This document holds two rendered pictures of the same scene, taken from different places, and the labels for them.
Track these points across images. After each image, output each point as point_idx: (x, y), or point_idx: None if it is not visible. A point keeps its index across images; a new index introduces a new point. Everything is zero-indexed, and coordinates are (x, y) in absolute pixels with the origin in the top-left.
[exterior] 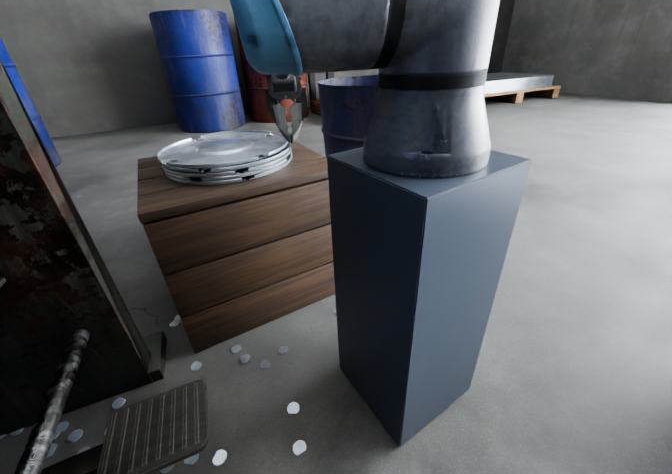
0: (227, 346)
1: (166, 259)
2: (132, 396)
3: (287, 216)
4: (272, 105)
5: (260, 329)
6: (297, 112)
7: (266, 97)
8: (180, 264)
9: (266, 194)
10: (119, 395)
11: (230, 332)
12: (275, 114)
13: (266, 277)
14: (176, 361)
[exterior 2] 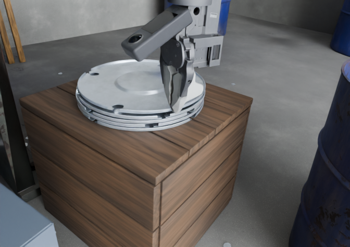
0: (53, 225)
1: (30, 137)
2: None
3: (97, 176)
4: (163, 64)
5: (75, 239)
6: (177, 84)
7: (160, 53)
8: (36, 147)
9: (84, 144)
10: (11, 189)
11: (61, 219)
12: (163, 75)
13: (82, 208)
14: (38, 202)
